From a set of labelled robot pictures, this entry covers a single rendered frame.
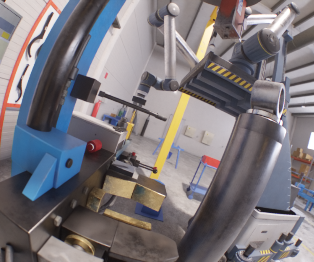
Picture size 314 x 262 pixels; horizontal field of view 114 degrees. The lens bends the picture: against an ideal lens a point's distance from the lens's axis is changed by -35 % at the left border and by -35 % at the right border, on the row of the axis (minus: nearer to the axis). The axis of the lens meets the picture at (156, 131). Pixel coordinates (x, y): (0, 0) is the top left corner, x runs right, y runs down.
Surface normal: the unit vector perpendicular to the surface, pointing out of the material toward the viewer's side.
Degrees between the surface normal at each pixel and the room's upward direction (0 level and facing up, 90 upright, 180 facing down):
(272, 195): 90
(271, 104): 127
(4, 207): 0
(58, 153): 90
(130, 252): 0
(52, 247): 0
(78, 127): 90
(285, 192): 90
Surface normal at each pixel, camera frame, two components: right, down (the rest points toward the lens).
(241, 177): -0.57, -0.17
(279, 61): 0.07, 0.08
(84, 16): 0.63, 0.29
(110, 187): 0.26, 0.16
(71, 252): 0.36, -0.93
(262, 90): -0.77, -0.21
